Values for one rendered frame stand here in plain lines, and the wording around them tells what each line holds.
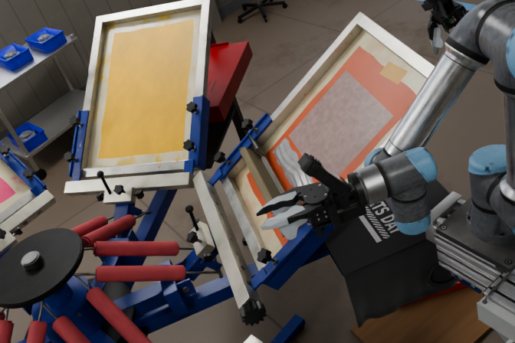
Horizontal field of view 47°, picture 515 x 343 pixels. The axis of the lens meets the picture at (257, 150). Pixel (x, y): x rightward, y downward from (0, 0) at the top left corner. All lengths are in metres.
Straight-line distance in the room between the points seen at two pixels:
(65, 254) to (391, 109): 1.09
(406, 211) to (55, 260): 1.13
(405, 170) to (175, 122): 1.45
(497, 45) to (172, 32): 1.77
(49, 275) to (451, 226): 1.17
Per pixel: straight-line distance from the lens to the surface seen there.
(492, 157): 1.50
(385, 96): 1.84
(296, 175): 1.92
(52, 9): 5.76
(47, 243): 2.03
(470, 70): 1.29
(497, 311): 1.60
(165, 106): 2.53
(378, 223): 2.13
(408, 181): 1.19
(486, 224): 1.59
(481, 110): 4.20
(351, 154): 1.80
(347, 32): 2.09
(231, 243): 1.92
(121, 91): 2.68
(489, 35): 1.20
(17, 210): 2.63
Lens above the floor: 2.45
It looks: 35 degrees down
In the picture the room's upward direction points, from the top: 19 degrees counter-clockwise
